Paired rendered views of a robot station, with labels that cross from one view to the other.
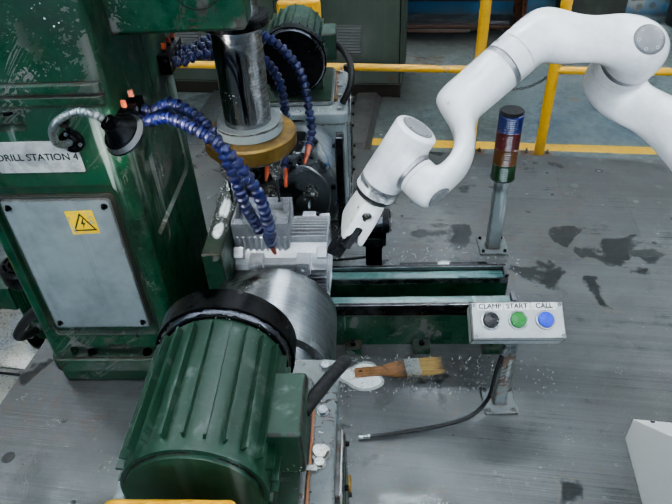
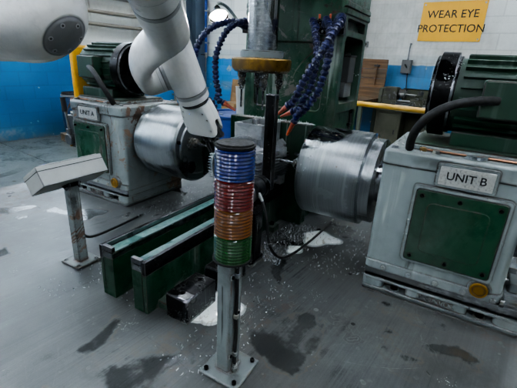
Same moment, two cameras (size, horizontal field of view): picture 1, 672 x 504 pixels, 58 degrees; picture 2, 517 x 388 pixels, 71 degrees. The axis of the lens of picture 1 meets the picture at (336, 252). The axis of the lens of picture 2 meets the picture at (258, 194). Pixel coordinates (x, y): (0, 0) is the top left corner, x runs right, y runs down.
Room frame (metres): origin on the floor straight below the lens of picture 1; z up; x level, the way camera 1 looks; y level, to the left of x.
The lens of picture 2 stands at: (1.60, -0.88, 1.33)
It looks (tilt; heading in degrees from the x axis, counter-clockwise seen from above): 20 degrees down; 116
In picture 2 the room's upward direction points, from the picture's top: 3 degrees clockwise
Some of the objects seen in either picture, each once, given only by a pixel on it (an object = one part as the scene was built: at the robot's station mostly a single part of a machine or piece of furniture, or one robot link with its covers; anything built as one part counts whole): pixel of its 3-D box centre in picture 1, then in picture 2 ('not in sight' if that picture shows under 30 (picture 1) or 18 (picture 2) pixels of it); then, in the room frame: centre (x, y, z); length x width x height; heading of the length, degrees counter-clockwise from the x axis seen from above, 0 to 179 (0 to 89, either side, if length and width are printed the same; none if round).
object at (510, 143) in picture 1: (508, 137); (234, 191); (1.35, -0.44, 1.14); 0.06 x 0.06 x 0.04
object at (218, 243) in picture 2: (503, 169); (232, 245); (1.35, -0.44, 1.05); 0.06 x 0.06 x 0.04
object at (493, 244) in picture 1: (501, 183); (231, 268); (1.35, -0.44, 1.01); 0.08 x 0.08 x 0.42; 86
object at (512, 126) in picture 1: (510, 121); (235, 162); (1.35, -0.44, 1.19); 0.06 x 0.06 x 0.04
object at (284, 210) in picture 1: (263, 223); (258, 132); (1.08, 0.15, 1.11); 0.12 x 0.11 x 0.07; 86
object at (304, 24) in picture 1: (311, 83); (489, 155); (1.71, 0.04, 1.16); 0.33 x 0.26 x 0.42; 176
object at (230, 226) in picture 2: (505, 153); (233, 219); (1.35, -0.44, 1.10); 0.06 x 0.06 x 0.04
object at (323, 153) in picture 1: (296, 171); (351, 175); (1.41, 0.10, 1.04); 0.41 x 0.25 x 0.25; 176
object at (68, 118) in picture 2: not in sight; (76, 122); (0.34, 0.06, 1.07); 0.08 x 0.07 x 0.20; 86
